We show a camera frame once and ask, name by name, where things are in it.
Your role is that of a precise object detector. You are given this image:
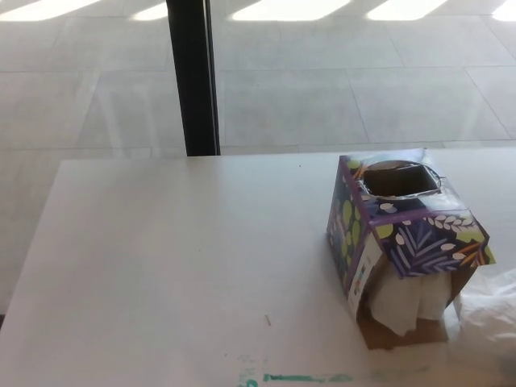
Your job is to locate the white tissue sheet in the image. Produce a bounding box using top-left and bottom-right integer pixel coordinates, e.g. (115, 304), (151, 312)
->
(456, 268), (516, 387)

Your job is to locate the purple floral tissue box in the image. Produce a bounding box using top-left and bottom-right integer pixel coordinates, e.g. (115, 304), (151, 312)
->
(325, 147), (498, 352)

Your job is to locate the white folded tissue stack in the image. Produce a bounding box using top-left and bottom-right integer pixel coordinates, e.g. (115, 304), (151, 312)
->
(368, 273), (453, 336)

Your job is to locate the black vertical window post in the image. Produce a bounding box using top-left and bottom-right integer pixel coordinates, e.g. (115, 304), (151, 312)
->
(165, 0), (221, 156)

